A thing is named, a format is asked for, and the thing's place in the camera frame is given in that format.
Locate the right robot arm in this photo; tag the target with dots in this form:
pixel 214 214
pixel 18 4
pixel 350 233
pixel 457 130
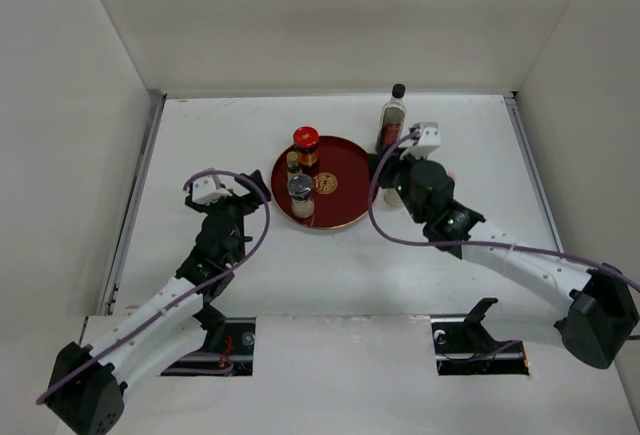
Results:
pixel 593 310

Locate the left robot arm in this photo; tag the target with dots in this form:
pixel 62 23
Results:
pixel 91 384

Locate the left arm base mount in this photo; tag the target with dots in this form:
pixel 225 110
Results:
pixel 227 350

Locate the small yellow label oil bottle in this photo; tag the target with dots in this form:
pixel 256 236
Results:
pixel 293 165

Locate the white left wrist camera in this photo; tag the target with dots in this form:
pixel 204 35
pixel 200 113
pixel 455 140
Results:
pixel 207 188

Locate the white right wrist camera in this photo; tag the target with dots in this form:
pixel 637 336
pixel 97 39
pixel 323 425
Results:
pixel 426 139

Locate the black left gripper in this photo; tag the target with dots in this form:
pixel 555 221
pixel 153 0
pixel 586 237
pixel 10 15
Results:
pixel 247 202

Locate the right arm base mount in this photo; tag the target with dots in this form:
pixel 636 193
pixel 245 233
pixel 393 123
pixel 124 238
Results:
pixel 463 347

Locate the grey cap salt shaker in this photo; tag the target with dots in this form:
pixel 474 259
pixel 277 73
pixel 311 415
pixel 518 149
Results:
pixel 300 190

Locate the round red lacquer tray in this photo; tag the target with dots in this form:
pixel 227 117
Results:
pixel 341 185

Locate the red lid sauce jar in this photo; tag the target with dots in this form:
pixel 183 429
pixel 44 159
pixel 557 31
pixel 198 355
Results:
pixel 306 143

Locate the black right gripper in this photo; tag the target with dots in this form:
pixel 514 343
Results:
pixel 390 165

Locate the tall dark sauce bottle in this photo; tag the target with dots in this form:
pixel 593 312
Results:
pixel 392 119

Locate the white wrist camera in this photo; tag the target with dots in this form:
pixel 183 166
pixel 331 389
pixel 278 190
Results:
pixel 207 188
pixel 426 139

